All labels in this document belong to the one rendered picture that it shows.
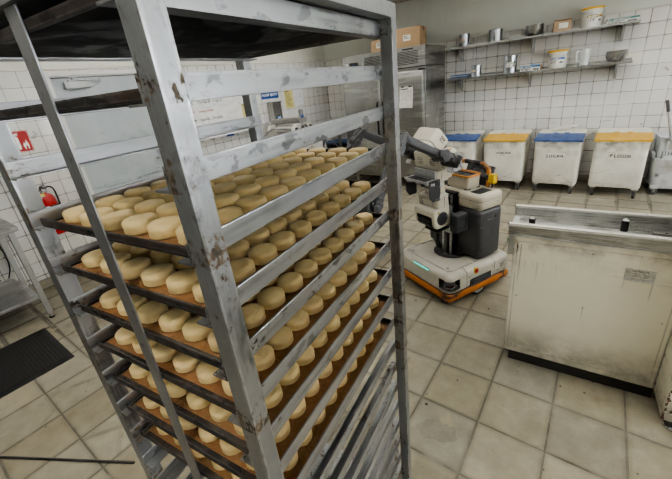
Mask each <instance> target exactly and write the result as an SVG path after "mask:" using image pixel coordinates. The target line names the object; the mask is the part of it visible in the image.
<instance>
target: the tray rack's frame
mask: <svg viewBox="0 0 672 479"><path fill-rule="evenodd" d="M65 1H67V0H0V30H1V29H3V28H6V27H8V26H10V27H11V29H12V32H13V34H14V37H15V39H16V42H17V44H18V47H19V49H20V52H21V54H22V56H23V59H24V61H25V64H26V66H27V69H28V71H29V74H30V76H31V79H32V81H33V84H34V86H35V89H36V91H37V94H38V96H39V98H40V101H41V103H42V106H43V108H44V111H45V113H46V116H47V118H48V121H49V123H50V126H51V128H52V131H53V133H54V135H55V138H56V140H57V143H58V145H59V148H60V150H61V153H62V155H63V158H64V160H65V163H66V165H67V168H68V170H69V173H70V175H71V177H72V180H73V182H74V185H75V187H76V190H77V192H78V195H79V197H80V200H81V202H82V205H83V207H84V210H85V212H86V214H87V217H88V219H89V222H90V224H91V227H92V229H93V232H94V234H95V237H96V239H97V242H98V244H99V247H100V249H101V252H102V254H103V256H104V259H105V261H106V264H107V266H108V269H109V271H110V274H111V276H112V279H113V281H114V284H115V286H116V289H117V291H118V293H119V296H120V298H121V301H122V303H123V306H124V308H125V311H126V313H127V316H128V318H129V321H130V323H131V326H132V328H133V331H134V333H135V335H136V338H137V340H138V343H139V345H140V348H141V350H142V353H143V355H144V358H145V360H146V363H147V365H148V368H149V370H150V372H151V375H152V377H153V380H154V382H155V385H156V387H157V390H158V392H159V395H160V397H161V400H162V402H163V405H164V407H165V410H166V412H167V414H168V417H169V419H170V422H171V424H172V427H173V429H174V432H175V434H176V437H177V439H178V442H179V444H180V447H181V449H182V451H183V454H184V456H185V459H186V461H187V464H188V466H189V469H190V471H191V474H192V476H193V479H202V478H201V475H200V472H199V470H198V467H197V465H196V462H195V460H194V457H193V455H192V452H191V449H190V447H189V444H188V442H187V439H186V437H185V434H184V432H183V429H182V426H181V424H180V421H179V419H178V416H177V414H176V411H175V408H174V406H173V403H172V401H171V398H170V396H169V393H168V391H167V388H166V385H165V383H164V380H163V378H162V375H161V373H160V370H159V368H158V365H157V362H156V360H155V357H154V355H153V352H152V350H151V347H150V344H149V342H148V339H147V337H146V334H145V332H144V329H143V327H142V324H141V321H140V319H139V316H138V314H137V311H136V309H135V306H134V304H133V301H132V298H131V296H130V293H129V291H128V288H127V286H126V283H125V281H124V278H123V275H122V273H121V270H120V268H119V265H118V263H117V260H116V257H115V255H114V252H113V250H112V247H111V245H110V242H109V240H108V237H107V234H106V232H105V229H104V227H103V224H102V222H101V219H100V217H99V214H98V211H97V209H96V206H95V204H94V201H93V199H92V196H91V194H90V191H89V188H88V186H87V183H86V181H85V178H84V176H83V173H82V170H81V168H80V165H79V163H78V160H77V158H76V155H75V153H74V150H73V147H72V145H71V142H70V140H69V137H68V135H67V132H66V130H65V127H64V124H63V122H62V119H61V117H60V114H59V112H58V109H57V106H56V104H55V101H54V99H53V96H52V94H51V91H50V89H49V86H48V83H47V81H46V78H45V76H44V73H43V71H42V68H41V66H40V63H39V60H38V58H37V55H36V53H35V50H34V48H33V45H32V43H31V40H30V37H29V35H28V32H27V30H26V27H25V25H24V22H23V20H24V19H26V18H28V17H31V16H33V15H35V14H38V13H40V12H42V11H44V10H47V9H49V8H51V7H53V6H56V5H58V4H60V3H63V2H65ZM287 1H291V2H296V3H300V4H304V5H309V6H313V7H317V8H322V9H326V10H330V11H335V12H339V13H344V14H348V15H352V16H357V17H361V18H365V19H370V20H374V21H379V20H380V19H385V18H390V17H391V4H390V1H387V0H287ZM115 2H116V6H117V9H118V12H119V16H120V19H121V22H122V26H123V29H124V32H125V36H126V39H127V43H128V46H129V49H130V53H131V56H132V59H133V63H134V66H135V70H136V73H137V76H138V80H139V83H140V86H141V90H142V93H143V96H144V100H145V103H146V107H147V110H148V113H149V117H150V120H151V123H152V127H153V130H154V133H155V137H156V140H157V144H158V147H159V150H160V154H161V157H162V160H163V164H164V167H165V171H166V174H167V177H168V181H169V184H170V187H171V191H172V194H173V197H174V201H175V204H176V208H177V211H178V214H179V218H180V221H181V224H182V228H183V231H184V234H185V238H186V241H187V245H188V248H189V251H190V255H191V258H192V261H193V265H194V268H195V272H196V275H197V278H198V282H199V285H200V288H201V292H202V295H203V298H204V302H205V305H206V309H207V312H208V315H209V319H210V322H211V325H212V329H213V332H214V335H215V339H216V342H217V346H218V349H219V352H220V356H221V359H222V362H223V366H224V369H225V373H226V376H227V379H228V383H229V386H230V389H231V393H232V396H233V399H234V403H235V406H236V410H237V413H238V416H239V420H240V423H241V426H242V430H243V433H244V436H245V440H246V443H247V447H248V450H249V453H250V457H251V460H252V463H253V467H254V470H255V474H256V477H257V479H284V475H283V471H282V467H281V463H280V459H279V455H278V451H277V447H276V443H275V439H274V435H273V431H272V427H271V423H270V419H269V415H268V411H267V407H266V403H265V399H264V395H263V391H262V387H261V383H260V379H259V375H258V371H257V367H256V363H255V359H254V355H253V351H252V347H251V343H250V339H249V335H248V331H247V327H246V323H245V319H244V315H243V311H242V307H241V303H240V299H239V295H238V291H237V287H236V283H235V279H234V275H233V271H232V267H231V263H230V259H229V255H228V251H227V247H226V243H225V239H224V235H223V231H222V227H221V223H220V219H219V215H218V211H217V207H216V203H215V199H214V195H213V191H212V187H211V183H210V179H209V175H208V171H207V167H206V163H205V159H204V155H203V151H202V147H201V143H200V139H199V135H198V132H197V128H196V124H195V120H194V116H193V112H192V108H191V104H190V100H189V96H188V92H187V88H186V84H185V80H184V76H183V72H182V68H181V64H180V60H179V56H178V52H177V48H176V44H175V40H174V36H173V32H172V28H171V24H170V20H169V16H168V12H167V8H166V4H165V0H115ZM19 159H23V156H22V154H21V152H20V150H19V147H18V145H17V143H16V141H15V138H14V136H13V134H12V132H11V130H10V127H9V125H8V123H7V122H5V123H0V173H1V175H2V177H3V179H4V181H5V183H6V185H7V188H8V190H9V192H10V194H11V196H12V198H13V200H14V202H15V204H16V206H17V208H18V210H19V212H20V214H21V217H22V219H23V221H24V223H25V225H26V227H27V229H28V231H29V233H30V235H31V237H32V239H33V241H34V243H35V246H36V248H37V250H38V252H39V254H40V256H41V258H42V260H43V262H44V264H45V266H46V268H47V270H48V273H49V275H50V277H51V279H52V281H53V283H54V285H55V287H56V289H57V291H58V293H59V295H60V297H61V299H62V302H63V304H64V306H65V308H66V310H67V312H68V314H69V316H70V318H71V320H72V322H73V324H74V326H75V328H76V331H77V333H78V335H79V337H80V339H81V341H82V343H83V345H84V347H85V349H86V351H87V353H88V355H89V357H90V360H91V362H92V364H93V366H94V368H95V370H96V372H97V374H98V376H99V378H100V380H101V382H102V384H103V386H104V389H105V391H106V393H107V395H108V397H109V399H110V401H111V403H112V405H113V407H114V409H115V411H116V413H117V416H118V418H119V420H120V422H121V424H122V426H123V428H124V430H125V432H126V434H127V436H128V438H129V440H130V442H131V445H132V447H133V449H134V451H135V453H136V455H137V457H138V459H139V461H140V463H141V465H142V467H143V469H144V471H145V474H146V476H147V478H148V479H155V478H156V477H157V476H158V475H159V474H160V473H161V472H162V471H163V468H162V466H161V463H159V464H158V465H157V466H156V467H155V468H154V469H153V470H152V469H151V468H149V467H148V466H147V465H146V464H145V462H144V460H143V458H142V456H143V455H144V454H145V453H146V452H147V451H148V450H149V449H150V448H151V447H152V443H151V441H150V440H148V439H146V440H145V441H144V442H143V443H142V444H139V443H138V442H136V441H135V440H134V439H133V437H132V435H131V433H130V430H131V429H132V428H133V427H134V426H136V425H137V424H138V423H139V422H140V421H141V419H140V417H139V416H138V415H137V414H135V413H132V414H131V415H129V416H128V417H127V416H126V415H124V414H123V413H121V412H120V410H119V408H118V405H117V403H116V402H118V401H119V400H120V399H121V398H123V397H124V396H125V395H126V394H128V393H129V392H128V390H127V388H126V386H125V385H123V384H122V383H120V382H119V383H118V384H117V385H115V386H114V387H113V386H112V385H110V384H108V383H107V382H106V380H105V378H104V376H103V374H102V371H104V370H105V369H106V368H108V367H109V366H111V365H112V364H114V363H115V361H114V359H113V357H112V354H111V352H109V351H107V350H103V351H101V352H100V353H96V352H94V351H92V350H91V349H90V347H89V344H88V342H87V340H86V338H87V337H88V336H90V335H92V334H93V333H95V332H97V331H98V330H100V328H99V325H98V323H97V321H96V319H95V316H94V315H92V314H89V313H88V314H86V315H84V316H82V317H80V316H78V315H75V314H74V313H73V311H72V309H71V307H70V304H69V302H68V301H69V300H71V299H73V298H75V297H77V296H79V295H81V294H83V293H84V292H83V290H82V288H81V285H80V283H79V281H78V279H77V276H76V275H75V274H72V273H69V274H67V275H65V276H63V277H62V276H59V275H56V274H55V273H54V271H53V269H52V267H51V264H50V262H49V259H52V258H54V257H57V256H59V255H62V254H64V253H66V252H65V250H64V248H63V245H62V243H61V241H60V239H59V236H58V234H57V232H56V230H55V229H53V228H50V229H47V230H44V231H42V232H41V231H37V230H34V229H33V227H32V224H31V222H30V220H29V218H28V216H27V214H28V213H32V212H35V211H39V210H42V209H45V208H46V207H45V205H44V203H43V201H42V199H41V196H40V194H39V192H38V190H37V187H36V185H35V183H34V181H33V179H32V178H29V179H25V180H20V181H11V180H10V178H9V176H8V174H7V172H6V170H5V168H4V166H3V162H8V161H14V160H19Z"/></svg>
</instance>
